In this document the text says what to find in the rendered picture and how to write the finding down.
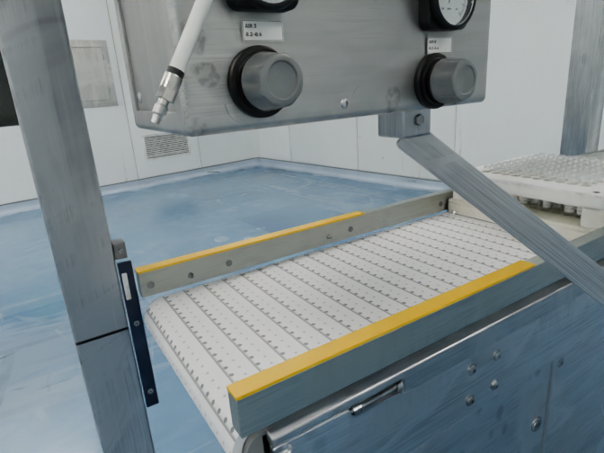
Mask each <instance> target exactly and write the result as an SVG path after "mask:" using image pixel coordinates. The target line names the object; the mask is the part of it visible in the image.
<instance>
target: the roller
mask: <svg viewBox="0 0 604 453"><path fill-rule="evenodd" d="M266 431H267V430H266V429H265V428H263V429H261V430H259V431H257V432H255V433H253V434H251V435H249V436H248V437H247V438H246V440H245V442H244V445H243V447H242V453H271V451H270V442H269V441H267V436H266V434H265V432H266Z"/></svg>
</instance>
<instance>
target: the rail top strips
mask: <svg viewBox="0 0 604 453"><path fill-rule="evenodd" d="M361 215H364V213H363V212H360V211H355V212H352V213H348V214H344V215H340V216H337V217H333V218H327V219H323V220H320V221H316V222H313V223H309V224H305V225H302V226H295V227H292V228H288V229H285V230H281V231H278V232H274V233H270V234H267V235H260V236H256V237H253V238H250V239H246V240H243V241H239V242H235V243H232V244H225V245H221V246H218V247H215V248H211V249H208V250H204V251H200V252H196V253H190V254H186V255H183V256H180V257H176V258H172V259H169V260H165V261H161V262H155V263H151V264H148V265H145V266H141V267H137V268H135V271H136V273H137V274H140V273H144V272H148V271H153V270H157V269H161V268H164V267H167V266H171V265H175V264H178V263H182V262H187V261H191V260H195V259H199V258H201V257H205V256H209V255H212V254H215V253H222V252H225V251H229V250H232V249H236V248H239V247H243V246H246V245H249V244H256V243H260V242H262V241H266V240H270V239H273V238H277V237H280V236H284V235H290V234H293V233H296V232H300V231H304V230H308V229H310V228H314V227H320V226H324V225H327V224H331V223H334V222H338V221H341V220H344V219H348V218H355V217H357V216H361ZM533 267H535V264H534V263H531V262H525V261H522V260H520V261H517V262H515V263H512V264H510V265H508V266H505V267H503V268H501V269H499V270H497V271H493V272H491V273H489V274H486V275H484V276H483V277H480V278H478V279H476V280H472V281H470V282H468V283H466V284H464V285H461V286H459V287H457V288H454V289H452V290H449V291H447V292H445V293H442V294H440V295H438V296H436V297H434V298H430V299H428V300H426V301H423V302H421V303H420V304H417V305H415V306H411V307H409V308H407V309H405V310H403V311H401V312H398V313H396V314H394V315H391V316H389V317H386V318H384V319H382V320H379V321H377V322H375V323H373V324H370V325H367V326H365V327H363V328H360V329H359V330H357V331H354V332H352V333H348V334H346V335H344V336H342V337H340V338H338V339H335V340H333V341H331V342H328V343H326V344H323V345H321V346H319V347H316V348H314V349H313V350H310V351H307V352H304V353H302V354H300V355H297V356H296V357H294V358H291V359H289V360H285V361H283V362H281V363H279V364H277V365H274V366H272V367H270V368H267V369H265V370H262V371H260V372H258V373H255V374H253V375H251V376H249V377H246V378H243V379H241V380H239V381H236V382H235V383H233V384H230V385H228V386H226V389H227V390H228V392H229V393H230V394H231V396H232V397H234V399H235V400H236V401H238V400H240V399H243V398H245V397H247V396H249V395H252V394H254V393H256V392H258V391H261V390H263V389H264V388H266V387H268V386H272V385H274V384H276V383H278V382H280V381H282V380H284V379H286V378H290V377H292V376H294V375H296V374H298V373H300V372H302V371H304V370H306V369H310V368H312V367H313V366H316V365H318V364H320V363H322V362H324V361H327V360H329V359H331V358H333V357H336V356H338V355H340V354H342V353H344V352H346V351H349V350H351V349H354V348H356V347H358V346H360V345H361V344H364V343H366V342H369V341H371V340H374V339H376V338H378V337H379V336H381V335H384V334H386V333H389V332H392V331H394V330H395V329H397V328H399V327H402V326H404V325H406V324H409V323H411V322H413V321H415V320H417V319H419V318H422V317H424V316H426V315H429V314H431V313H433V312H435V311H437V310H440V309H442V308H443V307H445V306H449V305H451V304H453V303H455V302H458V301H459V300H461V299H463V298H467V297H469V296H471V295H473V294H475V293H477V292H479V291H481V290H483V289H487V288H489V287H491V286H492V285H495V284H497V283H499V282H501V281H503V280H506V279H508V278H510V277H512V276H515V275H517V274H519V273H521V272H523V271H526V270H528V269H530V268H533Z"/></svg>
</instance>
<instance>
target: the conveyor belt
mask: <svg viewBox="0 0 604 453"><path fill-rule="evenodd" d="M534 256H536V254H534V253H533V252H532V251H530V250H529V249H528V248H527V247H526V246H525V245H523V244H522V243H521V242H519V241H518V240H517V239H515V238H514V237H513V236H511V235H510V234H509V233H507V232H506V231H505V230H503V229H502V228H501V227H500V226H498V225H497V224H495V223H493V222H489V221H485V220H481V219H477V218H471V217H467V216H463V215H454V214H451V213H450V212H446V213H442V214H439V215H437V216H433V217H430V218H425V219H422V220H418V221H415V222H413V223H409V224H406V225H402V226H398V227H394V228H391V229H388V230H385V231H382V232H378V233H375V234H373V235H367V236H364V237H361V238H358V239H354V240H351V241H349V242H345V243H342V244H337V245H334V246H330V247H327V248H324V249H321V250H318V251H315V252H312V253H306V254H303V255H300V256H297V257H294V258H291V259H287V260H285V261H281V262H276V263H273V264H270V265H267V266H263V267H261V268H258V269H254V270H251V271H246V272H243V273H239V274H236V275H234V276H230V277H227V278H224V279H221V280H215V281H212V282H210V283H206V284H203V285H199V286H197V287H194V288H190V289H186V290H182V291H179V292H175V293H173V294H170V295H166V296H163V297H160V298H157V299H156V300H155V301H153V302H152V303H151V304H150V305H149V306H148V308H147V310H146V312H145V324H146V327H147V329H148V331H149V332H150V333H151V334H152V336H153V338H154V339H155V341H156V343H157V344H158V346H159V348H160V349H161V351H162V352H163V354H164V355H165V357H166V358H167V360H168V362H169V363H170V365H171V366H172V368H173V370H174V372H175V373H176V375H177V376H178V378H179V379H180V380H181V382H182V384H183V386H184V387H185V389H186V390H187V392H188V394H189V395H190V397H191V399H192V400H193V402H194V403H195V404H196V406H197V407H198V409H199V411H200V413H201V414H202V416H203V418H204V419H205V421H206V422H207V424H208V425H209V427H210V428H211V430H212V431H213V433H214V435H215V436H216V438H217V439H218V442H219V443H220V445H221V446H222V448H223V450H224V451H225V452H226V453H242V447H243V445H244V442H245V440H246V438H247V437H248V436H247V437H245V438H243V439H241V437H240V436H239V435H238V433H237V432H236V430H235V428H234V427H233V424H232V418H231V412H230V405H229V398H228V392H227V386H228V385H230V384H233V383H235V382H236V381H239V380H241V379H243V378H247V377H249V376H251V375H253V374H255V373H258V372H260V371H262V370H265V369H267V368H270V367H272V366H274V365H277V364H279V363H281V362H283V361H285V360H289V359H291V358H294V357H296V356H297V355H300V354H302V353H304V352H307V351H310V350H313V349H314V348H316V347H319V346H321V345H323V344H326V343H328V342H331V341H333V340H335V339H338V338H340V337H342V336H344V335H346V334H348V333H352V332H354V331H357V330H359V329H360V328H363V327H365V326H367V325H370V324H373V323H375V322H377V321H379V320H382V319H384V318H386V317H389V316H391V315H394V314H396V313H398V312H401V311H403V310H405V309H407V308H409V307H411V306H415V305H417V304H420V303H421V302H423V301H426V300H428V299H430V298H434V297H436V296H438V295H440V294H442V293H445V292H447V291H449V290H452V289H454V288H457V287H459V286H461V285H464V284H466V283H468V282H470V281H472V280H476V279H478V278H480V277H483V276H484V275H486V274H489V273H491V272H493V271H497V270H499V269H501V268H503V267H505V266H508V265H510V264H512V263H515V262H517V261H520V260H522V261H526V260H527V259H529V258H532V257H534Z"/></svg>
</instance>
